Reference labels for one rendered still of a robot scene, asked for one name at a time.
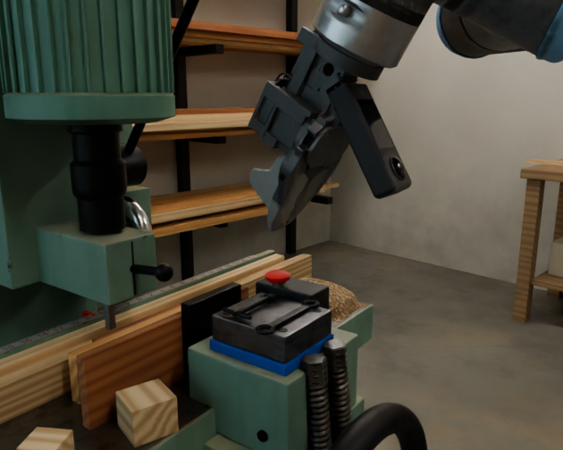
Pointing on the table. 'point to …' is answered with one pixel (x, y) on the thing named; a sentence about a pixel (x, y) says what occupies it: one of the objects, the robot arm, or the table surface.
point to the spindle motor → (86, 61)
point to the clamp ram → (201, 312)
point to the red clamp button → (277, 276)
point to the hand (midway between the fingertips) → (281, 225)
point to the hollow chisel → (110, 317)
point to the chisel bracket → (96, 261)
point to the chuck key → (250, 306)
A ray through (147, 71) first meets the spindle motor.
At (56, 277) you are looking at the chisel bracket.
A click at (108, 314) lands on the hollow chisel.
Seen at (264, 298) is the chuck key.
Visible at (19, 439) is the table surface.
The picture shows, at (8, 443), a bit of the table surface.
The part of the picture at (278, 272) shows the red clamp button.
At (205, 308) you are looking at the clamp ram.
